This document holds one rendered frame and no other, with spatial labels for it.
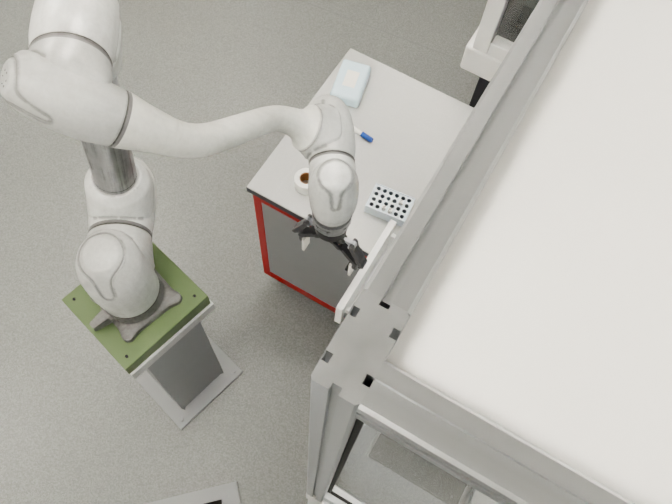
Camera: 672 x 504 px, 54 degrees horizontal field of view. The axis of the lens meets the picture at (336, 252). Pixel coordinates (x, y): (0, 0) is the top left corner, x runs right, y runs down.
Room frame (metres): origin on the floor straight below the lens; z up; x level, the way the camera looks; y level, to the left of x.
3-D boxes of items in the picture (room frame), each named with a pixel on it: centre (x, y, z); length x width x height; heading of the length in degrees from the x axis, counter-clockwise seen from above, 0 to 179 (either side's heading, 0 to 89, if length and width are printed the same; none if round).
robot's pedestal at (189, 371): (0.56, 0.51, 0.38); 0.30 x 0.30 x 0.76; 51
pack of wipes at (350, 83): (1.35, 0.01, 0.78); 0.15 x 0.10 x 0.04; 168
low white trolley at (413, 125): (1.11, -0.11, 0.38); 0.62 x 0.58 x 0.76; 155
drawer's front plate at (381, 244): (0.67, -0.08, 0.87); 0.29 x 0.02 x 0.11; 155
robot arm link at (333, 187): (0.70, 0.02, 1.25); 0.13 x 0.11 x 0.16; 8
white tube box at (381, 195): (0.93, -0.14, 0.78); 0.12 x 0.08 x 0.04; 72
